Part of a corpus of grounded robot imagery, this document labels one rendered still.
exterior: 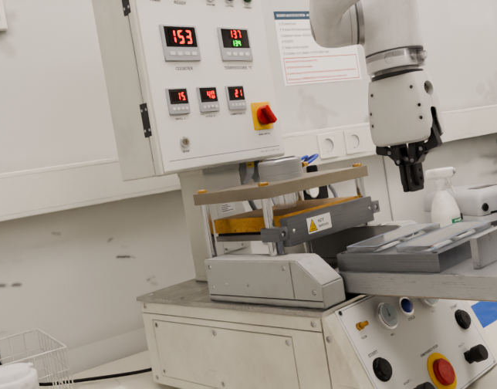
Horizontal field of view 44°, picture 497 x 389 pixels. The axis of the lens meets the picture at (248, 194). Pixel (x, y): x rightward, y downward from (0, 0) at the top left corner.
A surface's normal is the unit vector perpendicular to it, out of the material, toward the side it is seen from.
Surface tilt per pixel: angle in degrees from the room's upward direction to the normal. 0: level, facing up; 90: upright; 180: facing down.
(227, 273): 90
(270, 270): 90
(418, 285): 90
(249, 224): 90
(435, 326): 65
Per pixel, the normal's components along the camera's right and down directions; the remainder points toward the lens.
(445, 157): 0.54, -0.04
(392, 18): -0.15, 0.07
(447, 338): 0.56, -0.48
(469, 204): -0.89, 0.10
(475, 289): -0.71, 0.15
